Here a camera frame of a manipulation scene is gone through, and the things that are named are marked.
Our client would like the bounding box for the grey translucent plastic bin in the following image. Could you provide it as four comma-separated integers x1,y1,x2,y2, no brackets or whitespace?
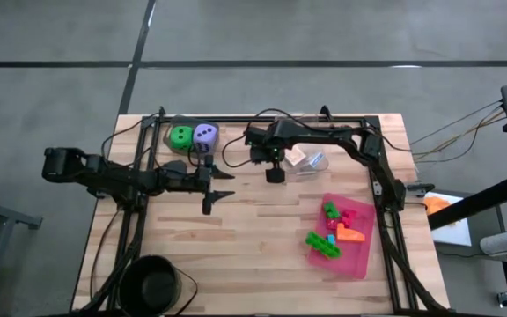
162,114,220,162

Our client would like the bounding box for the thin cable bundle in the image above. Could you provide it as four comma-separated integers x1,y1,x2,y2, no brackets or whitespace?
409,100,507,164

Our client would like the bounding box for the black aluminium table frame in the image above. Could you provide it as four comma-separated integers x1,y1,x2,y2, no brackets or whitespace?
106,105,448,316

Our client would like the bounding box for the green foam die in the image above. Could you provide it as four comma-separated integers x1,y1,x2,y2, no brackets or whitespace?
169,125,195,153

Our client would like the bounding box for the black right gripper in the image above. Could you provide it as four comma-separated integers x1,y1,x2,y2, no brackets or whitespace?
244,125,286,184

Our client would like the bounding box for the long green toy brick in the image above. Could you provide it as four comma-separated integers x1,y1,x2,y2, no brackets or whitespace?
305,231,342,260

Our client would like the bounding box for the orange-sided playing card deck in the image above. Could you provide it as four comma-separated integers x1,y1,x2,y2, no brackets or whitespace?
284,146,306,167

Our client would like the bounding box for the short green toy brick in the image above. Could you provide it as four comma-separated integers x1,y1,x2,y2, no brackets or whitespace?
322,201,342,220

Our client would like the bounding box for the pink plastic bin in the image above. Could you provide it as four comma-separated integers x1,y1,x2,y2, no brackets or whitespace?
307,192,377,281

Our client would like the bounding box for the yellow-orange toy brick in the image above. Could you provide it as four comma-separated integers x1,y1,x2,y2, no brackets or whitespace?
335,223,366,244

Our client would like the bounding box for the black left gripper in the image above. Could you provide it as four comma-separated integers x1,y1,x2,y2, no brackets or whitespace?
178,154,236,216

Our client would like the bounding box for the orange object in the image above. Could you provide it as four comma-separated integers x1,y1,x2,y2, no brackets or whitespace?
424,196,452,217

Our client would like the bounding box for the white roll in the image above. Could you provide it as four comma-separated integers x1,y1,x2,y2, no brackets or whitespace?
480,230,507,256

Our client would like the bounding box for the black bucket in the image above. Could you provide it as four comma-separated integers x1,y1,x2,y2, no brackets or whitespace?
118,254,183,317

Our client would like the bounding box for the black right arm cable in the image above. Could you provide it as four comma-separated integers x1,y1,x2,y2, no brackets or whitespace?
221,107,281,169

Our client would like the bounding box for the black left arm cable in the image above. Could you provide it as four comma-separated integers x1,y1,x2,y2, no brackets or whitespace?
100,113,162,159

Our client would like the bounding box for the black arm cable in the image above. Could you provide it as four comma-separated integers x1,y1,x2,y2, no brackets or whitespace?
100,113,162,159
221,107,281,169

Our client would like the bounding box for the purple foam die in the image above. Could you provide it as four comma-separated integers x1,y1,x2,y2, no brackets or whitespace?
191,123,218,154

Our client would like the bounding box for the black diagonal beam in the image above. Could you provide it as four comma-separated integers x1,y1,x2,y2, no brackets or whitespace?
427,173,507,230

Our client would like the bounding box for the white paper sheet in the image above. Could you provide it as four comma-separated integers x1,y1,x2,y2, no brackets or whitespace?
424,191,473,247

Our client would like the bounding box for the clear plastic bin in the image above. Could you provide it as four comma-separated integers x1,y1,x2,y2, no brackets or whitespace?
275,113,329,183

